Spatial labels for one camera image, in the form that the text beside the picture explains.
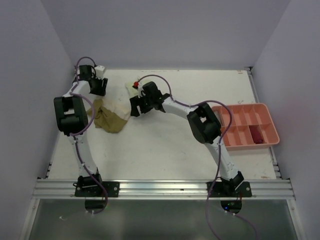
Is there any aluminium mounting rail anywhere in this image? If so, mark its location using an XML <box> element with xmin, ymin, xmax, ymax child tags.
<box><xmin>32</xmin><ymin>179</ymin><xmax>295</xmax><ymax>200</ymax></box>

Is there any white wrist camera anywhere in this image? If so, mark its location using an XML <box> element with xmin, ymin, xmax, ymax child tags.
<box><xmin>94</xmin><ymin>65</ymin><xmax>106</xmax><ymax>80</ymax></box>
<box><xmin>132</xmin><ymin>81</ymin><xmax>143</xmax><ymax>97</ymax></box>

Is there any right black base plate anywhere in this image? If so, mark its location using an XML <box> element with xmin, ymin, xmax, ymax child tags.
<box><xmin>206</xmin><ymin>176</ymin><xmax>253</xmax><ymax>198</ymax></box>

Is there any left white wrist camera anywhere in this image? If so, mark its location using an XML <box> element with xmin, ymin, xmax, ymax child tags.
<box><xmin>94</xmin><ymin>65</ymin><xmax>106</xmax><ymax>80</ymax></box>

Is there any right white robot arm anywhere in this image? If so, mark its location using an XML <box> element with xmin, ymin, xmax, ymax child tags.
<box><xmin>126</xmin><ymin>81</ymin><xmax>244</xmax><ymax>197</ymax></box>

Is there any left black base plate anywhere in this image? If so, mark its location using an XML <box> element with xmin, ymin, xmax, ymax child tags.
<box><xmin>73</xmin><ymin>181</ymin><xmax>120</xmax><ymax>198</ymax></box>

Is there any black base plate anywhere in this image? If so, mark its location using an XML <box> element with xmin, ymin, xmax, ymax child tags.
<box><xmin>206</xmin><ymin>176</ymin><xmax>253</xmax><ymax>198</ymax></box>
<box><xmin>73</xmin><ymin>181</ymin><xmax>120</xmax><ymax>198</ymax></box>

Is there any pale green underwear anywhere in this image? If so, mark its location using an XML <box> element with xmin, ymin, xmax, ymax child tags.
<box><xmin>125</xmin><ymin>79</ymin><xmax>150</xmax><ymax>98</ymax></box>

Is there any pink divided tray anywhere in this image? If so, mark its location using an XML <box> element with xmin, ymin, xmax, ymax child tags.
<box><xmin>223</xmin><ymin>103</ymin><xmax>280</xmax><ymax>151</ymax></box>

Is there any olive and cream underwear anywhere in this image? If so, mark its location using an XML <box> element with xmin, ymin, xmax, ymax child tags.
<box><xmin>93</xmin><ymin>97</ymin><xmax>131</xmax><ymax>134</ymax></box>

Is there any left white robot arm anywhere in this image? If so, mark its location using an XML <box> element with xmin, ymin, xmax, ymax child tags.
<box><xmin>53</xmin><ymin>65</ymin><xmax>108</xmax><ymax>197</ymax></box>

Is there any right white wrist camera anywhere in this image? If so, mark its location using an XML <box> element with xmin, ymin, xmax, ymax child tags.
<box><xmin>132</xmin><ymin>81</ymin><xmax>143</xmax><ymax>97</ymax></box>

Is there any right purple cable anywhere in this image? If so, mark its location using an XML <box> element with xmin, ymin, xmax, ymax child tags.
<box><xmin>137</xmin><ymin>74</ymin><xmax>258</xmax><ymax>240</ymax></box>

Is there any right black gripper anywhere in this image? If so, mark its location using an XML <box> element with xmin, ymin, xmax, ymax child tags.
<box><xmin>130</xmin><ymin>92</ymin><xmax>154</xmax><ymax>116</ymax></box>

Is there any dark red rolled underwear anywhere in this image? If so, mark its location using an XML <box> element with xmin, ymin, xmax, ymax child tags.
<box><xmin>249</xmin><ymin>125</ymin><xmax>264</xmax><ymax>144</ymax></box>

